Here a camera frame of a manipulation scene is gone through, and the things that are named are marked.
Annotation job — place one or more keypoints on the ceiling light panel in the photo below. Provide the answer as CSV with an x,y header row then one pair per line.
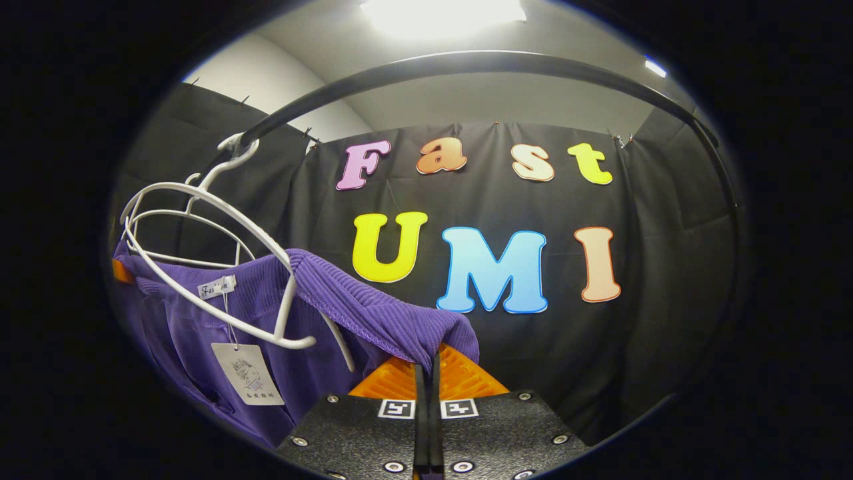
x,y
443,16
655,68

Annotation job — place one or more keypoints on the black clothes rack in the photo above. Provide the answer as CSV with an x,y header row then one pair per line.
x,y
466,62

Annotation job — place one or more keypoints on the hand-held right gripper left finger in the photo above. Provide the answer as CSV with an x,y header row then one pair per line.
x,y
360,436

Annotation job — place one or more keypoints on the white plastic hanger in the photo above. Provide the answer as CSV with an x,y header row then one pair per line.
x,y
285,306
166,211

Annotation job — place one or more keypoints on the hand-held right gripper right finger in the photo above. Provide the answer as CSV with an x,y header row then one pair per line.
x,y
500,436

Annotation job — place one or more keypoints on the black backdrop cloth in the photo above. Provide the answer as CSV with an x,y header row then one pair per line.
x,y
666,266

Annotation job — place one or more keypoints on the purple ribbed shirt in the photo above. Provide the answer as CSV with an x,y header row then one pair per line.
x,y
320,373

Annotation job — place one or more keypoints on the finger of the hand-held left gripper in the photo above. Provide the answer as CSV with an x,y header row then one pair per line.
x,y
123,270

